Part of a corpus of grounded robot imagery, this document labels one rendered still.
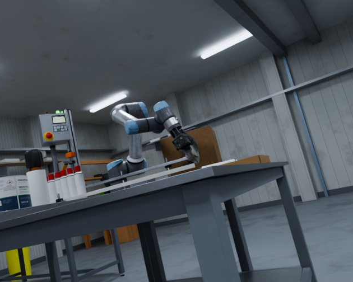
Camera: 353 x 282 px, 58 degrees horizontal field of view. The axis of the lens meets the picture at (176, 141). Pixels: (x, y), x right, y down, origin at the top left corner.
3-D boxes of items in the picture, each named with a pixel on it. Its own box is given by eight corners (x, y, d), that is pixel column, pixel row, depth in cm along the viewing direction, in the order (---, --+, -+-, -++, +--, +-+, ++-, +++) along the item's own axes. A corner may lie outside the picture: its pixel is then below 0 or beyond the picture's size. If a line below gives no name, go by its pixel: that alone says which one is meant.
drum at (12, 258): (4, 283, 545) (-1, 246, 555) (25, 275, 578) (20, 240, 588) (17, 282, 525) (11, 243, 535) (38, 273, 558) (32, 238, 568)
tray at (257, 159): (194, 181, 139) (192, 172, 140) (213, 177, 163) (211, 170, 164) (261, 164, 128) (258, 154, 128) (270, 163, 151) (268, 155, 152)
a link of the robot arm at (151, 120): (142, 124, 172) (146, 113, 163) (161, 121, 176) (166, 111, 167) (146, 136, 169) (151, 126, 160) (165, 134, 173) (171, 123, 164)
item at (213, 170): (-215, 283, 143) (-215, 279, 143) (47, 222, 279) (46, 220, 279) (214, 175, 61) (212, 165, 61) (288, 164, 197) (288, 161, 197)
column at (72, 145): (78, 211, 198) (60, 111, 209) (83, 210, 202) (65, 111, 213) (84, 210, 196) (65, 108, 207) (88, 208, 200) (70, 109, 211)
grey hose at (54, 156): (53, 177, 203) (48, 146, 206) (57, 177, 206) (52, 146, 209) (57, 176, 201) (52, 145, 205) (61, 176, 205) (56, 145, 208)
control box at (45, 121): (41, 146, 203) (37, 118, 206) (68, 144, 212) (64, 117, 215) (43, 142, 195) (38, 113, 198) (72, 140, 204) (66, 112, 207)
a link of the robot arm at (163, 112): (162, 107, 168) (167, 97, 161) (173, 123, 165) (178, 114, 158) (150, 111, 164) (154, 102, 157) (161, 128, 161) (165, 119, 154)
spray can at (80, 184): (77, 202, 181) (70, 167, 184) (83, 201, 185) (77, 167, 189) (83, 200, 178) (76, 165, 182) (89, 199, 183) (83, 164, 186)
